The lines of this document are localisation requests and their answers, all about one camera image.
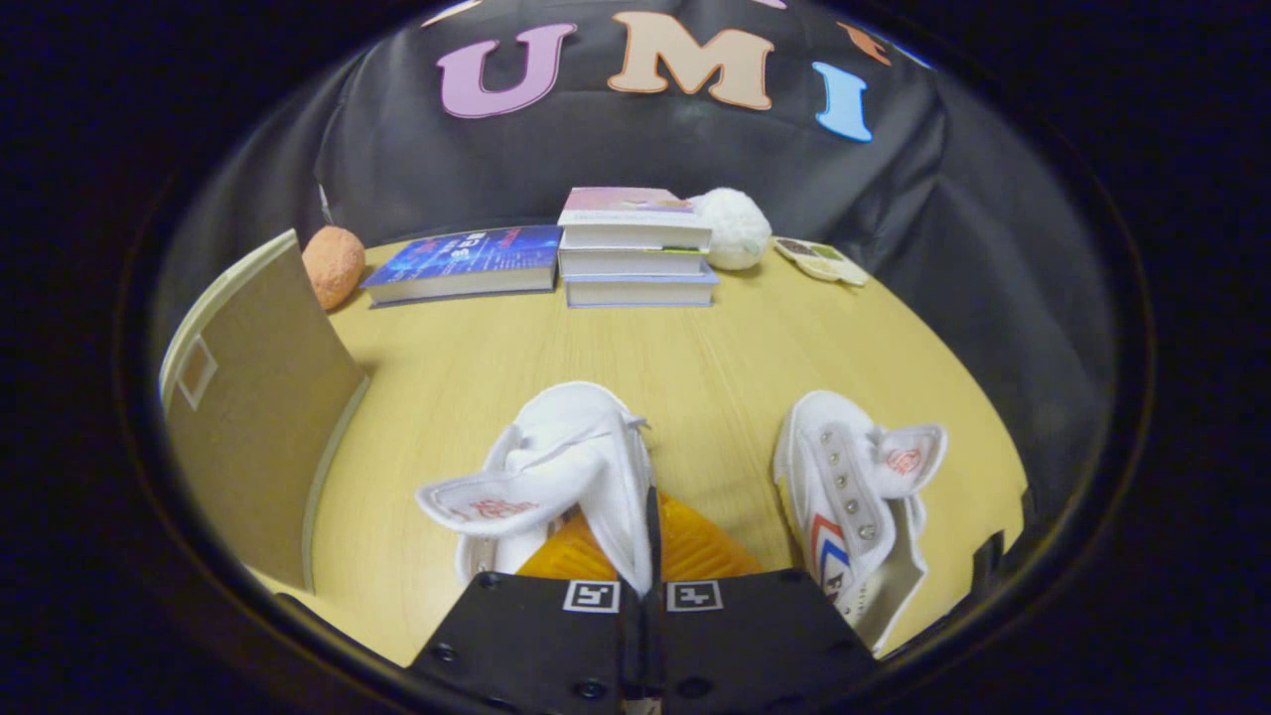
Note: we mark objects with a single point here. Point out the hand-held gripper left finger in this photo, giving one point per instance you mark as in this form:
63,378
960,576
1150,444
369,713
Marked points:
536,636

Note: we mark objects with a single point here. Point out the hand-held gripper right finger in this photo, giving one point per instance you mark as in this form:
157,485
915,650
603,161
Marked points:
653,556

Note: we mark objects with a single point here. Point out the white canvas shoe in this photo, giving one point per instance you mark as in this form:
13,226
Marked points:
829,477
586,447

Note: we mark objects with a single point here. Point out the tan cardboard storage box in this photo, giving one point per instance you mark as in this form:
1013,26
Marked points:
258,417

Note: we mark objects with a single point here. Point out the pale blue book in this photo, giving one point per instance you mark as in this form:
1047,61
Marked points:
640,290

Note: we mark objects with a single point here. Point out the white thick book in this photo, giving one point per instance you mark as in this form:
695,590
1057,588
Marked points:
631,262

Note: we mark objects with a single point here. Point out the white plush ball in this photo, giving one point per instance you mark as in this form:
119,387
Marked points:
737,228

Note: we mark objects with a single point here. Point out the pink cover book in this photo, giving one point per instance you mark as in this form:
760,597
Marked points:
631,214

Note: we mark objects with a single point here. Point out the blue cover book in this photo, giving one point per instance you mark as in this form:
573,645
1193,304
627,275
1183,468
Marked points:
467,253

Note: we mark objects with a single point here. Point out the orange plush ball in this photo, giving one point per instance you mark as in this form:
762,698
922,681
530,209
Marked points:
334,266

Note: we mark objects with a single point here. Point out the black backdrop cloth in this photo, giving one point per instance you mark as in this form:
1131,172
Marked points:
397,169

